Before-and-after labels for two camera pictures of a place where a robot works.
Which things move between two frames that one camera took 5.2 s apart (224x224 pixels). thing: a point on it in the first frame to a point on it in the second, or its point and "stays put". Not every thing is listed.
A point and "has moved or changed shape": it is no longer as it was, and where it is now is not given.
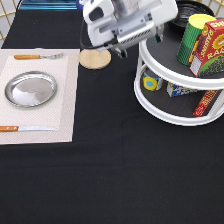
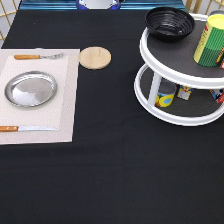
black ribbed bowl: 186,9 has moved or changed shape
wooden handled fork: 37,56 stays put
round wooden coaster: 93,59 stays put
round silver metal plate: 31,89 stays put
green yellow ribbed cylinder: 192,31 to 211,42
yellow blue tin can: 151,82 to 166,93
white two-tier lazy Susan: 163,58 has moved or changed shape
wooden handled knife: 11,128 stays put
